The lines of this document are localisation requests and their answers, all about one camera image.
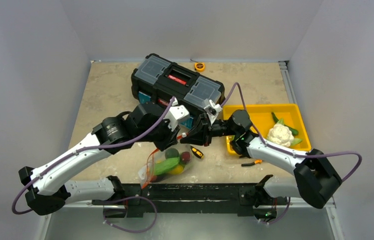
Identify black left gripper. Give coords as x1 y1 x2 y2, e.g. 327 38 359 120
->
136 114 180 152

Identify dark green avocado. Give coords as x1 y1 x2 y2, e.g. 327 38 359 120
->
164 148 180 159

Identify dark red plum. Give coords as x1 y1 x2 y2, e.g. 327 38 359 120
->
180 151 191 166

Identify clear orange zip top bag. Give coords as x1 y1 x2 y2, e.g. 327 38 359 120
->
138 143 195 189

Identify yellow corn cob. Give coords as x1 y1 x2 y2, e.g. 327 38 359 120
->
168 164 184 175

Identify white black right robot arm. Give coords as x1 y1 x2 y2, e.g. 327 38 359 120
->
180 109 343 209

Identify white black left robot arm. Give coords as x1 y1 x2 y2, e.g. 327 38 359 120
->
19 102 190 216

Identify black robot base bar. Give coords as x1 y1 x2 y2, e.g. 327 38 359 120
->
92 176 287 220

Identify black yellow screwdriver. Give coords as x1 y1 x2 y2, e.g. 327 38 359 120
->
190 145 204 159

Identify black plastic toolbox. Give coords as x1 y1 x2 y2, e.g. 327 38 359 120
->
131 53 225 129

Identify orange black pliers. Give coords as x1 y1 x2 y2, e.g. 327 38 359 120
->
241 159 262 167

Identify yellow tape measure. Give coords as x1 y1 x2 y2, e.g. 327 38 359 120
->
190 59 206 73

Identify white cauliflower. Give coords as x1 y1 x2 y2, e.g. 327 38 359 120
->
266 123 294 148

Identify yellow plastic tray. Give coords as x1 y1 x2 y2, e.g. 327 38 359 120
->
222 103 312 157

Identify green cucumber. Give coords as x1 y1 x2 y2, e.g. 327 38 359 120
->
271 112 299 136

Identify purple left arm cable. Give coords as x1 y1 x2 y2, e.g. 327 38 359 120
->
12 96 177 216

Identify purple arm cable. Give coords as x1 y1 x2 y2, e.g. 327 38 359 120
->
221 82 362 183
12 96 177 216

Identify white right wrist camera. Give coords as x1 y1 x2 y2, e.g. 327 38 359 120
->
203 98 222 125

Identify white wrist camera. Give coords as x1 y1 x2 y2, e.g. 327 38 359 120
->
164 105 190 132
203 98 222 125

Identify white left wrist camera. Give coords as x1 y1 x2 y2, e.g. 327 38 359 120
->
164 105 190 132

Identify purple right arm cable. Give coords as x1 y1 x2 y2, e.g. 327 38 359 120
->
221 82 362 183

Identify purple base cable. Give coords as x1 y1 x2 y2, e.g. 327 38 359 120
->
102 196 158 234

